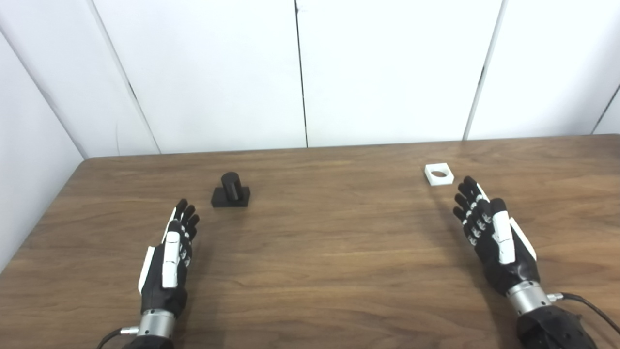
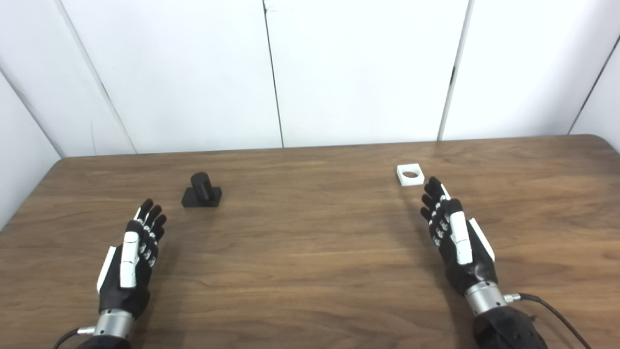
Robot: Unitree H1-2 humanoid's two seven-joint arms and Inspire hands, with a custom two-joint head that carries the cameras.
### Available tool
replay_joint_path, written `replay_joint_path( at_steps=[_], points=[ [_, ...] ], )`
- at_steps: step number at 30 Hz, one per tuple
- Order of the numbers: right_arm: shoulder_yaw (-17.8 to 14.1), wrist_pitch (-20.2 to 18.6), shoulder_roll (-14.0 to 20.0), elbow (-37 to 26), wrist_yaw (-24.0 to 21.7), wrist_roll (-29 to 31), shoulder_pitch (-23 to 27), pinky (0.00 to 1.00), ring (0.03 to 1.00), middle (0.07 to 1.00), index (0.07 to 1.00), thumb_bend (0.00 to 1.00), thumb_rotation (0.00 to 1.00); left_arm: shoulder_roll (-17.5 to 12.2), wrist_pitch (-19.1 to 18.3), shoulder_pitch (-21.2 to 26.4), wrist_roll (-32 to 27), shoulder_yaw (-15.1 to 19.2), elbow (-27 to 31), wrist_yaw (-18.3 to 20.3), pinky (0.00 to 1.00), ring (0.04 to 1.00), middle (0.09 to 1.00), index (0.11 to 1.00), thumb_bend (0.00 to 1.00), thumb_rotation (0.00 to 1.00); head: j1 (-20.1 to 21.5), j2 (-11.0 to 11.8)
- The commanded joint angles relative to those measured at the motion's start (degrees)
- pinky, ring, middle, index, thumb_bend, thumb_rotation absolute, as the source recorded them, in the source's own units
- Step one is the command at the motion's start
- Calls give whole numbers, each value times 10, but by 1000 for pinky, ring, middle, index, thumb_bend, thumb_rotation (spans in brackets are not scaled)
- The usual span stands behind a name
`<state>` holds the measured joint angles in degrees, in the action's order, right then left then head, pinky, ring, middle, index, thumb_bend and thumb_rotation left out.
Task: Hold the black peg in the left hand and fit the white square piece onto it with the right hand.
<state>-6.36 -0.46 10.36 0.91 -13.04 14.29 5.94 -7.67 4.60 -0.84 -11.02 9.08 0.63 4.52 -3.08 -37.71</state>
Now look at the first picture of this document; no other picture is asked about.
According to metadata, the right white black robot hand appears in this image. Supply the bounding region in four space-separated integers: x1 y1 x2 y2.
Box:
453 175 555 317

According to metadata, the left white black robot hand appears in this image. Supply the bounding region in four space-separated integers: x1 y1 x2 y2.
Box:
138 198 200 339

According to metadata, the white square piece with hole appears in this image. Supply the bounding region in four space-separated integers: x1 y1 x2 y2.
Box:
424 164 455 186

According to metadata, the black peg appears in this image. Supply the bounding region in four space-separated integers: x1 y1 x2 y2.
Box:
211 172 251 208

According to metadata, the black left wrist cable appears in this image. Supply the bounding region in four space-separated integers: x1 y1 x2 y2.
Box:
97 328 141 349

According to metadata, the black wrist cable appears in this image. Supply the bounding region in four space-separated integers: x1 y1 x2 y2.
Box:
547 292 620 335
97 328 141 349

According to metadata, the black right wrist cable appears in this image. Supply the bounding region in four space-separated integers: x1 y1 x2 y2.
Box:
547 292 620 335

